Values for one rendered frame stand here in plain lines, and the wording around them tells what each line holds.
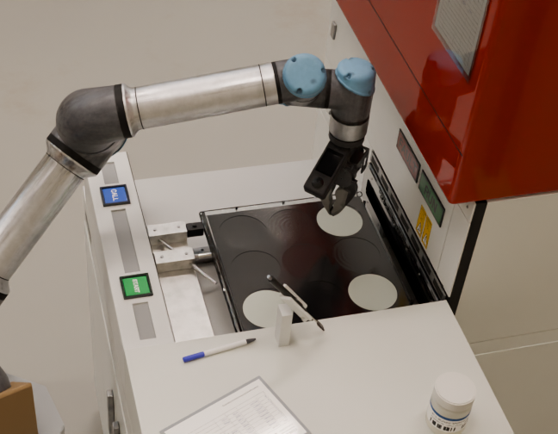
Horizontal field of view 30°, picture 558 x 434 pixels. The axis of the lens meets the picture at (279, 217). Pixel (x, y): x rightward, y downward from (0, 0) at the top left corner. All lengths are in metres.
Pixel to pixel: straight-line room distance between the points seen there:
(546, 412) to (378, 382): 0.72
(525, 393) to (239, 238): 0.73
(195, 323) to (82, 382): 1.07
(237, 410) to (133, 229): 0.49
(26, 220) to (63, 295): 1.35
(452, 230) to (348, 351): 0.30
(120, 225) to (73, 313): 1.15
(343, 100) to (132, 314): 0.56
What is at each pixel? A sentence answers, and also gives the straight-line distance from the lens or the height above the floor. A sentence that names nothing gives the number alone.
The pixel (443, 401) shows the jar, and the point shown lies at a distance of 1.80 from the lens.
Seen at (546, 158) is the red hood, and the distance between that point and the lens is 1.89.
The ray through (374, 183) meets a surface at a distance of 2.34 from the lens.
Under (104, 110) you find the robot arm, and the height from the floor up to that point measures 1.32.
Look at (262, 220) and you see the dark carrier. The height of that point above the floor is 0.90.
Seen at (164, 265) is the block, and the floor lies 0.90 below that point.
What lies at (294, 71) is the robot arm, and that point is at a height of 1.40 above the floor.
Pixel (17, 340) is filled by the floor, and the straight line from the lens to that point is 3.23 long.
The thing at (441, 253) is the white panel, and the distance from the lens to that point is 2.07.
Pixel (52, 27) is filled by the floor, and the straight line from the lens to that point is 4.46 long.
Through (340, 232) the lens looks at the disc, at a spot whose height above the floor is 0.90.
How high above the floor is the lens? 2.45
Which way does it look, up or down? 43 degrees down
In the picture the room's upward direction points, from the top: 6 degrees clockwise
